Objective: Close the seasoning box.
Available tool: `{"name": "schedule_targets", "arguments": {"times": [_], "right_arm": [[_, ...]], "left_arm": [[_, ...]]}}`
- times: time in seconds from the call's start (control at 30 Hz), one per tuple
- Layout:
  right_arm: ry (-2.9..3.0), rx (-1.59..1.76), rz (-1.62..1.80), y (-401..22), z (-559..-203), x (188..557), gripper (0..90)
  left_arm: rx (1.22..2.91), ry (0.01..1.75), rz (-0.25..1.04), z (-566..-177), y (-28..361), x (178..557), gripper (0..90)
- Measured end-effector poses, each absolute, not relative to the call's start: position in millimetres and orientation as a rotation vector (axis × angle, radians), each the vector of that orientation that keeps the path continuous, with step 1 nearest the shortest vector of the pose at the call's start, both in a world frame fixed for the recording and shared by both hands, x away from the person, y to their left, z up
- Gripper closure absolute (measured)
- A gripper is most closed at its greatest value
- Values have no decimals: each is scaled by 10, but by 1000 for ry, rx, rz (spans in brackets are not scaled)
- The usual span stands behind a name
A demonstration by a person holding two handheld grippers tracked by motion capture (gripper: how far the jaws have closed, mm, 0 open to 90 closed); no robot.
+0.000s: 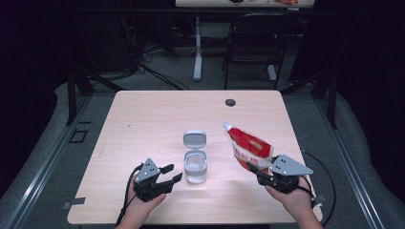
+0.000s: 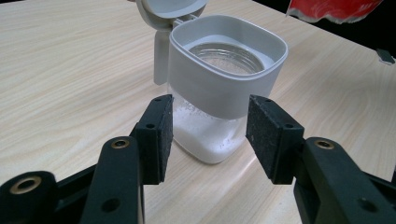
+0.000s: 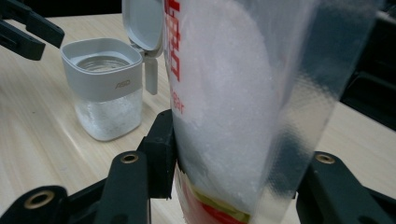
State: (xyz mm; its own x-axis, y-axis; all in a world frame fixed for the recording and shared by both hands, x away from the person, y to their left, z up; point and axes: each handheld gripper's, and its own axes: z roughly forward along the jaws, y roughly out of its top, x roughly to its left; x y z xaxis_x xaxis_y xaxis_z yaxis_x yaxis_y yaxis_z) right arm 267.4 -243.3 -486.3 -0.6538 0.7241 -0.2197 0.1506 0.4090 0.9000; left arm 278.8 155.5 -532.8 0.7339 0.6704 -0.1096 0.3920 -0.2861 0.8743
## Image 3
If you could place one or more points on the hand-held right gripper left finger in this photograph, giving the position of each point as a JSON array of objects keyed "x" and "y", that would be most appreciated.
[{"x": 158, "y": 161}]

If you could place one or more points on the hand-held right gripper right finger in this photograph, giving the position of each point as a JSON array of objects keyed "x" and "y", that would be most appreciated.
[{"x": 336, "y": 193}]

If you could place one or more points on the glass jar with grey lid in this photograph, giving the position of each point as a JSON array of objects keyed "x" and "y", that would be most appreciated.
[{"x": 102, "y": 84}]

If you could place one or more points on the clear plastic bag of sugar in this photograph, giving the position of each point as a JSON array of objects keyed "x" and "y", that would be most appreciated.
[{"x": 224, "y": 93}]

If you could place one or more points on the dark furniture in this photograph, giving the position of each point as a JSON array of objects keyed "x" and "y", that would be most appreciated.
[{"x": 370, "y": 87}]

